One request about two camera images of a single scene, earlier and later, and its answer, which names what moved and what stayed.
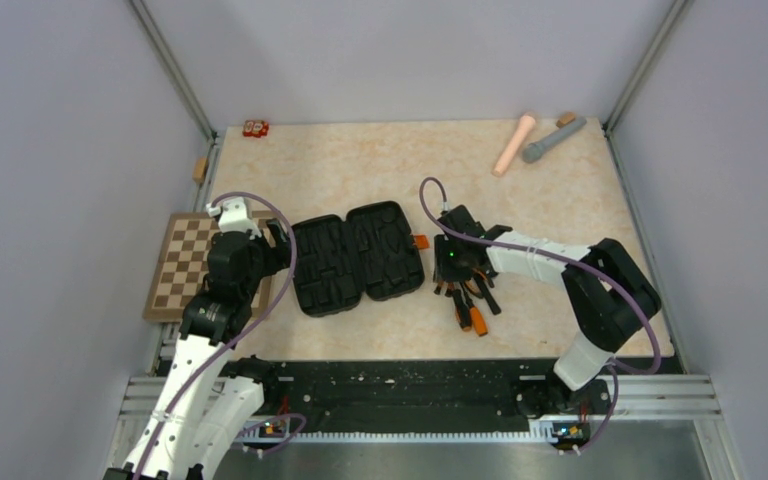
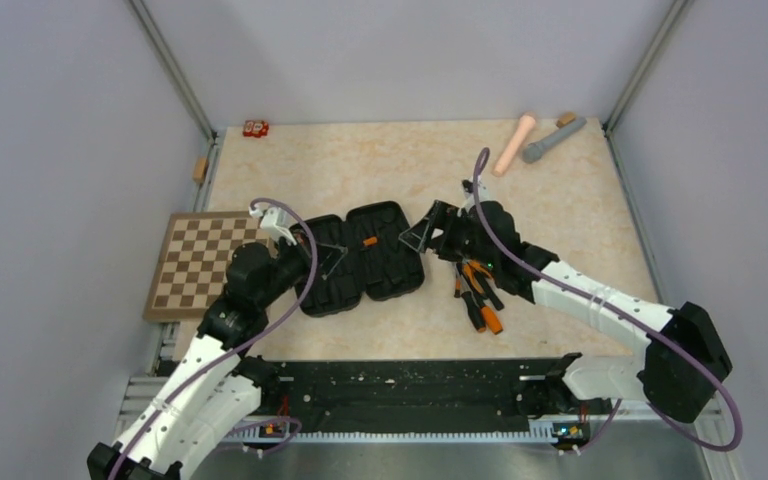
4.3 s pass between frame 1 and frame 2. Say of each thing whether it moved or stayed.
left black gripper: moved
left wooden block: stayed
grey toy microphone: stayed
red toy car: stayed
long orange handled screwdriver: moved
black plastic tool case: stayed
